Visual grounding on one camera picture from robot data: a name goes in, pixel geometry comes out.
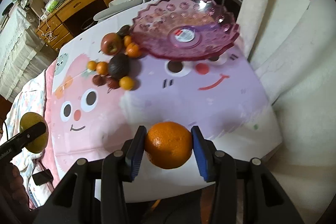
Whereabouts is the large orange tangerine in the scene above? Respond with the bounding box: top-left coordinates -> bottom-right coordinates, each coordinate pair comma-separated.
145,122 -> 193,169

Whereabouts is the yellow pear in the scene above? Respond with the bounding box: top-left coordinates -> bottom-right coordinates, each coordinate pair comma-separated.
19,112 -> 49,153

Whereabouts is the small orange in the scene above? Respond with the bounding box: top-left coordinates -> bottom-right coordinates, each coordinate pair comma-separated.
123,35 -> 132,48
119,76 -> 135,90
87,60 -> 97,71

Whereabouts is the red lychee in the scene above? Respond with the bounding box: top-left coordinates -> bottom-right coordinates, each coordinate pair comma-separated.
92,75 -> 106,86
106,77 -> 120,89

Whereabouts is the dark avocado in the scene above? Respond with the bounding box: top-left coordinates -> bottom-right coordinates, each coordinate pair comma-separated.
108,53 -> 130,80

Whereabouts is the red apple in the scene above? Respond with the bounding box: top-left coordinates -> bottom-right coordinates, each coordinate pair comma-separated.
101,32 -> 123,56

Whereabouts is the left hand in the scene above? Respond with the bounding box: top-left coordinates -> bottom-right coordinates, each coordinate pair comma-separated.
1,163 -> 30,223

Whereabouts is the black remote on bed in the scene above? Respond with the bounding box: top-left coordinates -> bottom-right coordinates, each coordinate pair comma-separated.
32,169 -> 54,186

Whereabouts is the pastel patterned blanket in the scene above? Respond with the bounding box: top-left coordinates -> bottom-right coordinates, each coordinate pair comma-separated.
1,71 -> 49,209

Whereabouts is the cartoon printed tablecloth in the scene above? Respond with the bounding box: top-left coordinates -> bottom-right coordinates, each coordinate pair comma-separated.
44,0 -> 283,204

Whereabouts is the white lace covered furniture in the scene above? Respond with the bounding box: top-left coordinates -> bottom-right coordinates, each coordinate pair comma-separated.
1,6 -> 57,102

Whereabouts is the purple glass fruit bowl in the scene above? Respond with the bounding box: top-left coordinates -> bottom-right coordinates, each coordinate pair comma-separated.
130,0 -> 239,61

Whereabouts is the wooden desk with drawers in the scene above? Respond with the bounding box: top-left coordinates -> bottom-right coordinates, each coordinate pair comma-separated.
36,0 -> 113,52

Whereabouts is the white floral curtain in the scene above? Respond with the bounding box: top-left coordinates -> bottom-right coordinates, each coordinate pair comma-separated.
238,0 -> 335,165

